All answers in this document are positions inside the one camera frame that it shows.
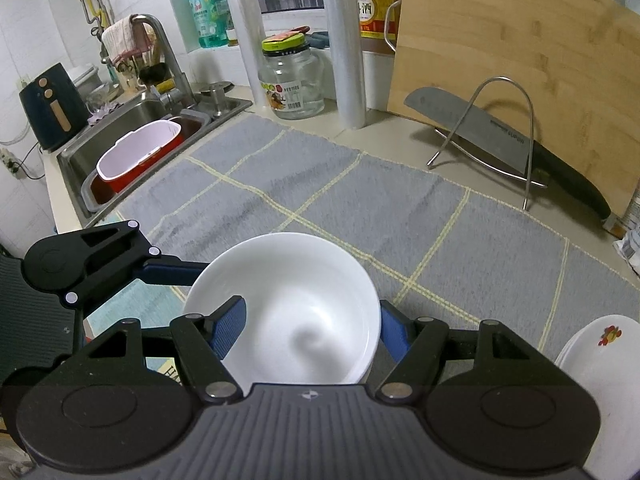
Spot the white wall outlet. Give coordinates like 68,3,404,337
0,147,23,178

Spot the yellow gas hose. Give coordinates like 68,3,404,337
82,0,108,28

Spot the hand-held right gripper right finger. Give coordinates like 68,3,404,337
375,299,531,405

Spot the wooden cutting board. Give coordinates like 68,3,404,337
387,0,640,231

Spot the metal sink plug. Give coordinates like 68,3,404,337
202,80,233,116

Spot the white rice cooker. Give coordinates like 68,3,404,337
67,62,98,91

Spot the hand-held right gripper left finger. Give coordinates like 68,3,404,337
89,295,249,405

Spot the large white flower-print plate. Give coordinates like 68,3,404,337
553,347,601,480

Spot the teal mat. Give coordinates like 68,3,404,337
85,280,193,376

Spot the green-lid glass jar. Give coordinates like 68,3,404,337
257,30,326,121

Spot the clear plastic wrap roll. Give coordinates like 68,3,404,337
320,0,368,131

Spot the white paper towel roll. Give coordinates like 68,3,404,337
226,0,268,108

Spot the white bowl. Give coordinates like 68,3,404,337
182,232,383,386

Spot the pink dish towel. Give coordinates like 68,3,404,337
101,16,153,68

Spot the stainless steel sink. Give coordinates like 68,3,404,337
56,80,253,228

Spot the black-handled kitchen knife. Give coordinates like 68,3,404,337
404,86,612,221

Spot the metal wire knife rack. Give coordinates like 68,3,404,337
426,76,548,211

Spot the yellow-label cooking wine jug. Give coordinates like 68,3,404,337
354,0,403,56

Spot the white-rimmed red bucket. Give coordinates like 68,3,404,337
96,120,183,195

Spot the grey checked mat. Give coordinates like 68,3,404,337
82,112,640,391

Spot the black air fryer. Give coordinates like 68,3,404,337
19,62,90,153

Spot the dark red basin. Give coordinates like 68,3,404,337
87,112,211,211

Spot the metal faucet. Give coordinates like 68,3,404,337
132,14,196,111

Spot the green dish soap bottle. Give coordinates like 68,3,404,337
187,0,230,51

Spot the white blue-print plastic bag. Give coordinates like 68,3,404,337
615,230,640,278

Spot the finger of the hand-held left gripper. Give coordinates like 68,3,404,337
64,220,211,307

